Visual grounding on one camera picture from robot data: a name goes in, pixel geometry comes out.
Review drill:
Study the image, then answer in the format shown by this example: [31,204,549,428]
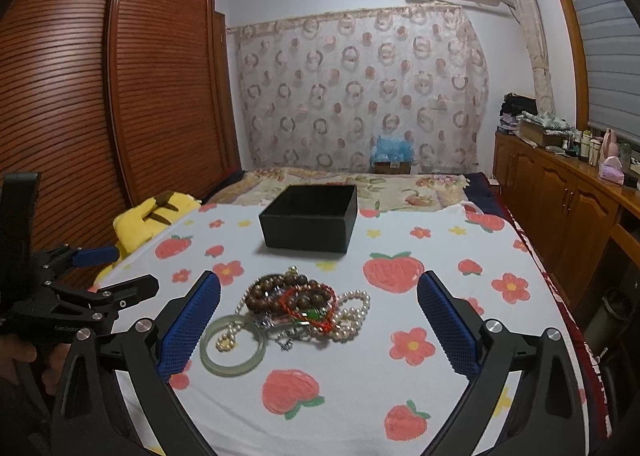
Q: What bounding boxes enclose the green jade bangle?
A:
[200,314,267,378]

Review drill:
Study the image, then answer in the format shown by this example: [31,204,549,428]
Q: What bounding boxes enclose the silver purple brooch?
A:
[254,317,308,351]

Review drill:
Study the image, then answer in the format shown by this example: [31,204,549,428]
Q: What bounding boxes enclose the brown wooden bead bracelet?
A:
[243,272,335,320]

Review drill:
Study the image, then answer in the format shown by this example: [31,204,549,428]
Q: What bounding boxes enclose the red braided cord bracelet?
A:
[278,284,340,336]

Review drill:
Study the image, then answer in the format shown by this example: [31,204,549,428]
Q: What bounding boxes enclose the white pearl necklace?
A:
[234,264,372,342]

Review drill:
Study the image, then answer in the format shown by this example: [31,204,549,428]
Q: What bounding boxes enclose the black jewelry box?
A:
[259,184,358,255]

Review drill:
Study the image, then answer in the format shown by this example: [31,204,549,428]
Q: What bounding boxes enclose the person's left hand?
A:
[0,335,70,395]

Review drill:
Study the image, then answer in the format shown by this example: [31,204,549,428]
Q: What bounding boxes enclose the yellow plush toy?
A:
[93,191,201,288]

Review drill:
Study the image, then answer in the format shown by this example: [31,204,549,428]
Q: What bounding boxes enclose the strawberry print white sheet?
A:
[100,203,608,455]

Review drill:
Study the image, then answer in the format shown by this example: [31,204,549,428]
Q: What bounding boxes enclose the brown louvered wardrobe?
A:
[1,0,241,250]

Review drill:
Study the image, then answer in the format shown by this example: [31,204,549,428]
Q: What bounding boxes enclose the wooden sideboard cabinet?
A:
[492,132,639,327]

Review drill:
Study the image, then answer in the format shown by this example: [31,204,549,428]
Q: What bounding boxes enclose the pink container on sideboard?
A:
[598,156,625,185]

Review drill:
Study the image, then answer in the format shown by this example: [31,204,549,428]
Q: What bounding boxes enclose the circle pattern lace curtain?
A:
[235,1,489,173]

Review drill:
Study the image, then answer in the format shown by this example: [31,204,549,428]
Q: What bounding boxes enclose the blue bag on box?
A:
[370,135,414,175]

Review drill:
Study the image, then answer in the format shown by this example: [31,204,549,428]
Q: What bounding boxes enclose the folded clothes pile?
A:
[497,92,573,147]

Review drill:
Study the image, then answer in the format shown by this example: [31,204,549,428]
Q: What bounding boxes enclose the tied beige side curtain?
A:
[513,0,555,114]

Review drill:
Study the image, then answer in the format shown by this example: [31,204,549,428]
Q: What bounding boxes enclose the window roller blind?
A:
[562,0,639,142]

